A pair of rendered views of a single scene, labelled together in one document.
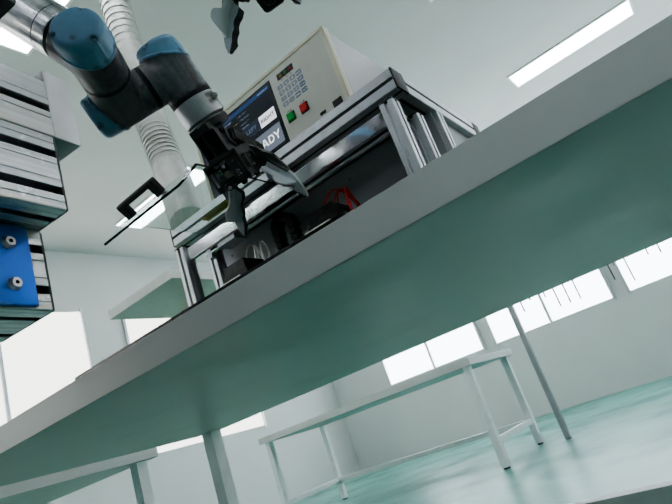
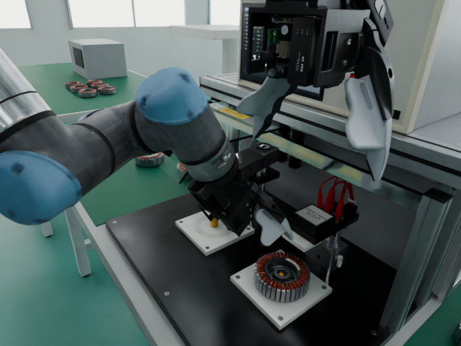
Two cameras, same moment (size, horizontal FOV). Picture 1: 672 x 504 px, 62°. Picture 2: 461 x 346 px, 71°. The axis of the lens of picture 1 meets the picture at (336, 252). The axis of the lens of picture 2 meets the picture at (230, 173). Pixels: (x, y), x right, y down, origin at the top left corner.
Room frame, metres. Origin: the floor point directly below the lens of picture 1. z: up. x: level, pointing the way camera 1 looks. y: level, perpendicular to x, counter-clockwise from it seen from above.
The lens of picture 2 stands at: (0.43, -0.05, 1.29)
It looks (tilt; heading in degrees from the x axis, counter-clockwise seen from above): 27 degrees down; 21
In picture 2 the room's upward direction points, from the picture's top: 2 degrees clockwise
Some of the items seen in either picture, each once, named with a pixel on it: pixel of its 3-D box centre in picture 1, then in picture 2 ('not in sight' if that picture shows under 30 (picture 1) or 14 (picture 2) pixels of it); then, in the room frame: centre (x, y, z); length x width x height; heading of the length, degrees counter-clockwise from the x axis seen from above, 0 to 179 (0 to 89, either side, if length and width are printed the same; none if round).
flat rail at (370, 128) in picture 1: (275, 195); (284, 144); (1.08, 0.08, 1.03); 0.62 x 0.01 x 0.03; 59
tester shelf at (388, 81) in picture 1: (327, 185); (350, 100); (1.27, -0.03, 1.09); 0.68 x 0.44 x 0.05; 59
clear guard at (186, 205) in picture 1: (203, 214); (215, 132); (1.07, 0.24, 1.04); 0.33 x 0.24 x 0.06; 149
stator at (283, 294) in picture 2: not in sight; (281, 275); (0.94, 0.03, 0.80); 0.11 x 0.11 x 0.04
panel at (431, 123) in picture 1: (334, 246); (322, 170); (1.22, 0.00, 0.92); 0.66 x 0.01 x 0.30; 59
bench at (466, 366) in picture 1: (395, 439); not in sight; (4.87, 0.05, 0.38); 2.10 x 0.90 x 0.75; 59
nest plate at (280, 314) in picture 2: not in sight; (280, 284); (0.94, 0.03, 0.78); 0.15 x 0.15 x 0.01; 59
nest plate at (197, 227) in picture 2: not in sight; (214, 227); (1.06, 0.24, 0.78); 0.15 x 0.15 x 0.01; 59
